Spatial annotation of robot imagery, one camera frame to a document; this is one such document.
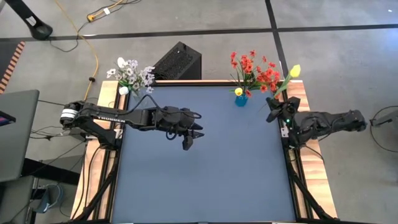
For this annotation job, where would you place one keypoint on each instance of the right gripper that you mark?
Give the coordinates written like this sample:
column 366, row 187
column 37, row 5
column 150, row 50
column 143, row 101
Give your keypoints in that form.
column 287, row 116

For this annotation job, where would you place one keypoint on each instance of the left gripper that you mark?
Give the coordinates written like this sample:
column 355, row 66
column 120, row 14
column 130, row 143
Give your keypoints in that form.
column 174, row 123

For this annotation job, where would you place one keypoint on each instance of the red blossom spray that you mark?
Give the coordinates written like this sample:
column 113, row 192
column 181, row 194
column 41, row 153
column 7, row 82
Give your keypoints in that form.
column 269, row 74
column 247, row 63

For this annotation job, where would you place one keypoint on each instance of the yellow artificial tulip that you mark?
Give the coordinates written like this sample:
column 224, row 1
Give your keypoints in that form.
column 295, row 71
column 238, row 91

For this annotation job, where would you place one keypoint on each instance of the white artificial tulip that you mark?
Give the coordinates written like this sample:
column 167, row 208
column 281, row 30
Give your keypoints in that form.
column 121, row 61
column 123, row 90

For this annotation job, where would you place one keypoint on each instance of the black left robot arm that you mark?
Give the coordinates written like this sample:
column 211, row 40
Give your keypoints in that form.
column 109, row 115

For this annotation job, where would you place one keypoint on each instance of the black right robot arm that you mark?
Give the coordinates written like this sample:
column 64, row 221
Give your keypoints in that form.
column 326, row 123

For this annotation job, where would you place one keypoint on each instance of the blue vase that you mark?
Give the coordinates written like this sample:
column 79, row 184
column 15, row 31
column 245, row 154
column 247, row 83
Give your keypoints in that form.
column 241, row 101

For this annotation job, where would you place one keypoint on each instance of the blue-grey table mat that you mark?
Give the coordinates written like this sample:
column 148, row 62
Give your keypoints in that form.
column 192, row 174

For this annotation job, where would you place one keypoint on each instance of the black perforated box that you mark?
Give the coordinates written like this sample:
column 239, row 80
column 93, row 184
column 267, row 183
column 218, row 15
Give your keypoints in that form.
column 178, row 60

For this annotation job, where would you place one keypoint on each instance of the grey stand foot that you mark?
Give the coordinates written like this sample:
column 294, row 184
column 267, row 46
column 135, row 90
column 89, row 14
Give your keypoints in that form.
column 388, row 119

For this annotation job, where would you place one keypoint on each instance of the blue floor device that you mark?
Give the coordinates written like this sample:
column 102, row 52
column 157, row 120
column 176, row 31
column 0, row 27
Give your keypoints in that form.
column 49, row 199

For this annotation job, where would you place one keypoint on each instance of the black floor beam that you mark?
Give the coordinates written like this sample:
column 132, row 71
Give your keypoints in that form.
column 31, row 166

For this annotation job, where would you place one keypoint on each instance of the grey desk top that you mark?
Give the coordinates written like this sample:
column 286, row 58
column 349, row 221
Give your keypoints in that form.
column 18, row 140

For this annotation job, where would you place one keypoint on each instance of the black stand foot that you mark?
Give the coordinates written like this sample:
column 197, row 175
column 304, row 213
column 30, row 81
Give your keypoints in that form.
column 42, row 31

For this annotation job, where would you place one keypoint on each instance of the dark tablet device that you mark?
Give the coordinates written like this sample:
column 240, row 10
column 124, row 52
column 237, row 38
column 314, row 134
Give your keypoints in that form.
column 6, row 119

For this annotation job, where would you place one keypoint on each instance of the grey chair seat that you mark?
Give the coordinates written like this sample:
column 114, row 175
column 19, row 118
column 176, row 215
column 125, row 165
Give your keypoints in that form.
column 15, row 199

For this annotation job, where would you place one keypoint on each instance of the black mat with striped edge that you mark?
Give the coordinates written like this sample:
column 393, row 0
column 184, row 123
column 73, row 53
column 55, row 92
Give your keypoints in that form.
column 6, row 53

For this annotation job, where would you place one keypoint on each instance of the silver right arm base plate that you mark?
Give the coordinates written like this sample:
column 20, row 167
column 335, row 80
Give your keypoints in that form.
column 284, row 132

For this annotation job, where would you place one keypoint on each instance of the black aluminium table frame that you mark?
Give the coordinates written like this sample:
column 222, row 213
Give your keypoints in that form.
column 186, row 83

